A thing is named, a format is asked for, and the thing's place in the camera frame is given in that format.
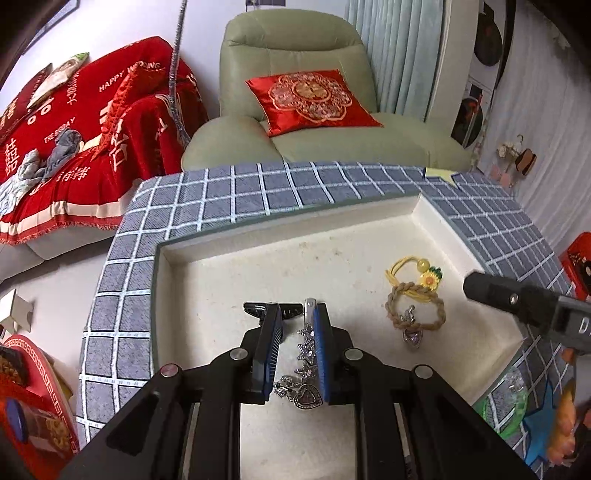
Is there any red printed sofa blanket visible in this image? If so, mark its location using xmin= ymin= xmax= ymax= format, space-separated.
xmin=0 ymin=37 xmax=209 ymax=245

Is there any red square sofa cushion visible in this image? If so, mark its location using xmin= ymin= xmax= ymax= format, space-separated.
xmin=0 ymin=65 xmax=52 ymax=145

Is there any light grey garment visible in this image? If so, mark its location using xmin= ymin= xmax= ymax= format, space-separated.
xmin=14 ymin=150 xmax=48 ymax=185

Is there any grey sofa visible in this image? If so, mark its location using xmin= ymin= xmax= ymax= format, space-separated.
xmin=0 ymin=217 xmax=139 ymax=280

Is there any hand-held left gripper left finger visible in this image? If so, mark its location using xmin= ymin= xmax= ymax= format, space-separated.
xmin=59 ymin=302 xmax=284 ymax=480

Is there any grey jewelry tray cream lining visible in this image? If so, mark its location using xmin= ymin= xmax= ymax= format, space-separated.
xmin=150 ymin=191 xmax=528 ymax=409

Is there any small white box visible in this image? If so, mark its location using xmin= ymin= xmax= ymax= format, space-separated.
xmin=0 ymin=290 xmax=36 ymax=334

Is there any black hair claw clip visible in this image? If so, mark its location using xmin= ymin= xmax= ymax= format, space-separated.
xmin=243 ymin=302 xmax=302 ymax=322

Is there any red embroidered cushion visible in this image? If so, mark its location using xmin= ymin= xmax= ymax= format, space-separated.
xmin=245 ymin=69 xmax=384 ymax=138

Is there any green translucent bangle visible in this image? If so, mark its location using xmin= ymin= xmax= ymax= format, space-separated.
xmin=473 ymin=369 xmax=528 ymax=438

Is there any silver heart charm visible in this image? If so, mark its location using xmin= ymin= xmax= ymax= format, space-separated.
xmin=399 ymin=307 xmax=424 ymax=344

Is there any photo print pillow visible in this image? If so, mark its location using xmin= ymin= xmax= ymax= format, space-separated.
xmin=28 ymin=52 xmax=90 ymax=109

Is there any pale blue curtain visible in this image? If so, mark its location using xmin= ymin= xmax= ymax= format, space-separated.
xmin=344 ymin=0 xmax=447 ymax=117

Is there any silver rhinestone star hair clip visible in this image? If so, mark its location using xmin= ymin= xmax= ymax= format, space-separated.
xmin=272 ymin=298 xmax=324 ymax=411

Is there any grey checked tablecloth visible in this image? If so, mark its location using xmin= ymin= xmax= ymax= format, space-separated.
xmin=76 ymin=160 xmax=579 ymax=468

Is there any white washing machine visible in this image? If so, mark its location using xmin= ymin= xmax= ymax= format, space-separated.
xmin=450 ymin=78 xmax=497 ymax=149

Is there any gooseneck phone holder stand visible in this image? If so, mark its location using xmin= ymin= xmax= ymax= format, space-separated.
xmin=166 ymin=0 xmax=193 ymax=151

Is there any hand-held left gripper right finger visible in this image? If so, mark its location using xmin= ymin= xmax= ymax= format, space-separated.
xmin=313 ymin=303 xmax=540 ymax=480

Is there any yellow sunflower hair tie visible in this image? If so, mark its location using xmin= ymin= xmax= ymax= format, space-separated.
xmin=385 ymin=256 xmax=444 ymax=292

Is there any tan braided rope bracelet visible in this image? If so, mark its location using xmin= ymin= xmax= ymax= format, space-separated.
xmin=385 ymin=281 xmax=446 ymax=332

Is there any pale green armchair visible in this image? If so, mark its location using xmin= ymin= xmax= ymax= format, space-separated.
xmin=181 ymin=10 xmax=472 ymax=172

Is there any grey blue garment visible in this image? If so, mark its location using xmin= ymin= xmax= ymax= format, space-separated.
xmin=39 ymin=129 xmax=85 ymax=182

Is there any white dryer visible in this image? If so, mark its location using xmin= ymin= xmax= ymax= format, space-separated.
xmin=471 ymin=0 xmax=516 ymax=88

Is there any red fringed cushion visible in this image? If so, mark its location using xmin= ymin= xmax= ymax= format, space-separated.
xmin=99 ymin=67 xmax=154 ymax=161

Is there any pale blue blanket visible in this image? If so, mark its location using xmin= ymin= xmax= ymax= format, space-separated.
xmin=0 ymin=182 xmax=35 ymax=215

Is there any person's right hand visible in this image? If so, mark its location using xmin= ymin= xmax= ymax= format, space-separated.
xmin=547 ymin=377 xmax=579 ymax=468

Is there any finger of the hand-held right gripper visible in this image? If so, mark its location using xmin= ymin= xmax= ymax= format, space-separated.
xmin=463 ymin=271 xmax=560 ymax=334

